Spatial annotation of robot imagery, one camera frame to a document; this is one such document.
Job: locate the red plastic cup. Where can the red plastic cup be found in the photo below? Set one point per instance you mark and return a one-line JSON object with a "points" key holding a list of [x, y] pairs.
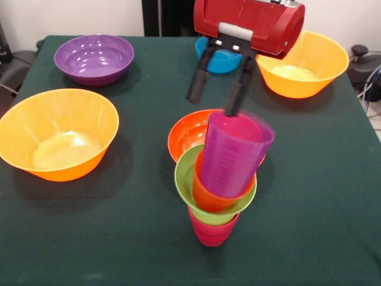
{"points": [[208, 199]]}

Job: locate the blue plastic bowl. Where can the blue plastic bowl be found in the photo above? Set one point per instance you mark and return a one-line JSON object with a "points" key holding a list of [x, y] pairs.
{"points": [[221, 64]]}

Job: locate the large orange plastic bowl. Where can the large orange plastic bowl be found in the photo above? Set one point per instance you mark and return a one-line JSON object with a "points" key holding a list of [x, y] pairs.
{"points": [[309, 68], [56, 134]]}

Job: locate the dark green table cloth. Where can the dark green table cloth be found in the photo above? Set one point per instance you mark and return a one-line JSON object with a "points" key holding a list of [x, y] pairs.
{"points": [[89, 238]]}

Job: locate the red plastic bowl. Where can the red plastic bowl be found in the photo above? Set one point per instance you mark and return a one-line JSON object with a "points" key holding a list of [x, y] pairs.
{"points": [[187, 134]]}

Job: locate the green plastic bowl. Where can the green plastic bowl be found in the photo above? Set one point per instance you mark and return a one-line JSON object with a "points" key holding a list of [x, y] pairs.
{"points": [[184, 184]]}

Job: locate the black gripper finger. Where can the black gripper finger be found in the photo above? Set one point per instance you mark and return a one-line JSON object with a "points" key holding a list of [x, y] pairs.
{"points": [[199, 77], [239, 89]]}

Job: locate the green plastic cup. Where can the green plastic cup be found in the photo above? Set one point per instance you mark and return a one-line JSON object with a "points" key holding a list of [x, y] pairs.
{"points": [[208, 220]]}

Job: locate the purple plastic bowl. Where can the purple plastic bowl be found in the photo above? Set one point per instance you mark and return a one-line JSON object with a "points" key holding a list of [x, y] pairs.
{"points": [[93, 65]]}

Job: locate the purple plastic cup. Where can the purple plastic cup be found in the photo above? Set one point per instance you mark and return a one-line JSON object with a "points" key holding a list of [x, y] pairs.
{"points": [[229, 158]]}

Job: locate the pink plastic cup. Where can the pink plastic cup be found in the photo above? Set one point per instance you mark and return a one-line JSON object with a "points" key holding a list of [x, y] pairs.
{"points": [[212, 236]]}

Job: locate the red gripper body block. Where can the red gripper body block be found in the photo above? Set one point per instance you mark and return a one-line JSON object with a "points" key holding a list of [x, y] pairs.
{"points": [[262, 26]]}

